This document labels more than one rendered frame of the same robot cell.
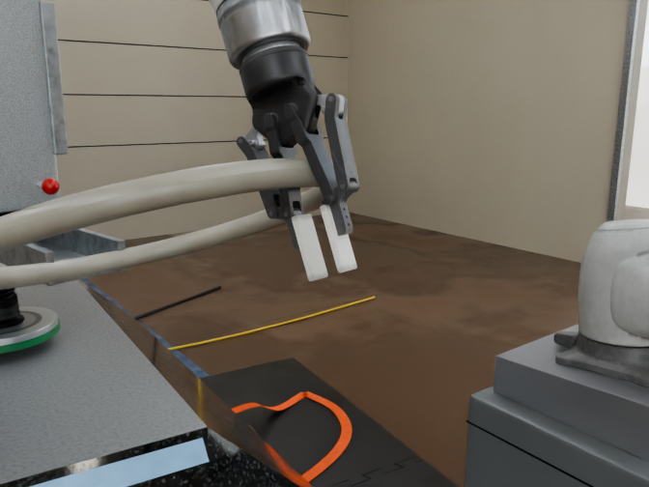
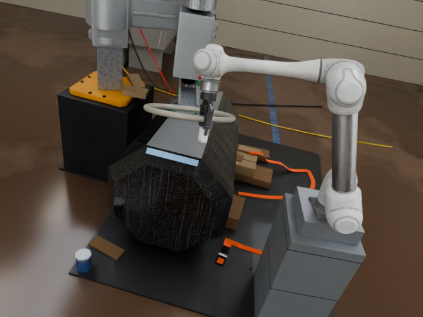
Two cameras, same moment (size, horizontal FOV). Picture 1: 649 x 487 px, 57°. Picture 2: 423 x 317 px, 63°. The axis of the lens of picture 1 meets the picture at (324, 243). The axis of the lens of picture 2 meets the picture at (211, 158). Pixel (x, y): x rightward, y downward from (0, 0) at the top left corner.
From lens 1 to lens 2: 1.22 m
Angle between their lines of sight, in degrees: 39
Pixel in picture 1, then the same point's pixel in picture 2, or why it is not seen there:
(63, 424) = (175, 141)
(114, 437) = (182, 150)
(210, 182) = (178, 116)
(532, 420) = (288, 208)
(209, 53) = not seen: outside the picture
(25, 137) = not seen: hidden behind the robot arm
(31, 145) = not seen: hidden behind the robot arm
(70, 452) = (171, 148)
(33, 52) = (208, 37)
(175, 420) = (196, 153)
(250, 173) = (187, 117)
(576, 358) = (312, 199)
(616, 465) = (289, 229)
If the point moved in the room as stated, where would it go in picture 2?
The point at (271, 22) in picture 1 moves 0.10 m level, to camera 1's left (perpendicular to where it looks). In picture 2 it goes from (204, 87) to (189, 79)
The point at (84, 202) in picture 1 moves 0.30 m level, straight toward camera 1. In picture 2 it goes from (158, 112) to (124, 140)
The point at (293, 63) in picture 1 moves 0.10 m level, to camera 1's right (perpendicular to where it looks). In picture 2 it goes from (207, 97) to (223, 105)
